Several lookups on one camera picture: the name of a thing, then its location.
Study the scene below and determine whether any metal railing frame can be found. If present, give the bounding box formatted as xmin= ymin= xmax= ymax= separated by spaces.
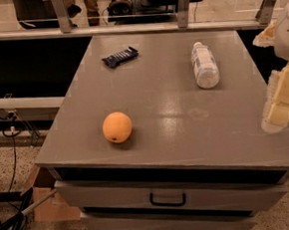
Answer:
xmin=0 ymin=0 xmax=265 ymax=41

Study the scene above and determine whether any black cable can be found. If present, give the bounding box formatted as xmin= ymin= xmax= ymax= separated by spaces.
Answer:
xmin=0 ymin=27 xmax=28 ymax=212

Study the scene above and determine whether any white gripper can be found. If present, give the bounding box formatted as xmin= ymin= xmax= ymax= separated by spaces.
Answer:
xmin=253 ymin=1 xmax=289 ymax=133

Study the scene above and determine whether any dark blue rxbar wrapper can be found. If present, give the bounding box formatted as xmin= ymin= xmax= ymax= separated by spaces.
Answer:
xmin=102 ymin=46 xmax=139 ymax=69

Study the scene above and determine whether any grey drawer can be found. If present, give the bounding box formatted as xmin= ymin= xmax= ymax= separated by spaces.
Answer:
xmin=81 ymin=212 xmax=255 ymax=230
xmin=55 ymin=180 xmax=286 ymax=212

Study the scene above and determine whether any orange fruit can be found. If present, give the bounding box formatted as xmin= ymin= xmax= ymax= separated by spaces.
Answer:
xmin=103 ymin=112 xmax=133 ymax=143

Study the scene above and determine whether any black drawer handle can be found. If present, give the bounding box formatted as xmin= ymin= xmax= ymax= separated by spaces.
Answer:
xmin=148 ymin=193 xmax=187 ymax=207

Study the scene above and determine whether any grey middle drawer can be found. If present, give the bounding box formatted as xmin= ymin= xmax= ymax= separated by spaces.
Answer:
xmin=81 ymin=212 xmax=255 ymax=230

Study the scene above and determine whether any black tripod stand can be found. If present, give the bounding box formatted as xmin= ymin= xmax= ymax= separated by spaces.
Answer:
xmin=0 ymin=188 xmax=57 ymax=230

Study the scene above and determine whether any grey top drawer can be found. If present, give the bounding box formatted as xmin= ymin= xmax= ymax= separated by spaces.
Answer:
xmin=55 ymin=180 xmax=286 ymax=212

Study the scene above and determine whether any cardboard box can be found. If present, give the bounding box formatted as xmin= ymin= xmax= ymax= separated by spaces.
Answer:
xmin=21 ymin=165 xmax=81 ymax=222

